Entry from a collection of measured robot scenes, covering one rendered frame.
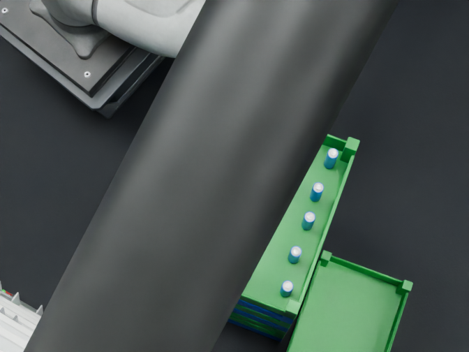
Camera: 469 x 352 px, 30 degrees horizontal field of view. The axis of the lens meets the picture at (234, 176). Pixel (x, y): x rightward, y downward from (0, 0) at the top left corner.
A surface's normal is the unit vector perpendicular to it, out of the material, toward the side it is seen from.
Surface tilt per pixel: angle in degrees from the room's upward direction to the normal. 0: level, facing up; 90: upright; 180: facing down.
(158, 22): 38
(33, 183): 0
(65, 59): 4
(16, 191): 0
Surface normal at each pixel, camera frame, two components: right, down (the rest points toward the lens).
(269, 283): 0.00, -0.25
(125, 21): -0.43, 0.49
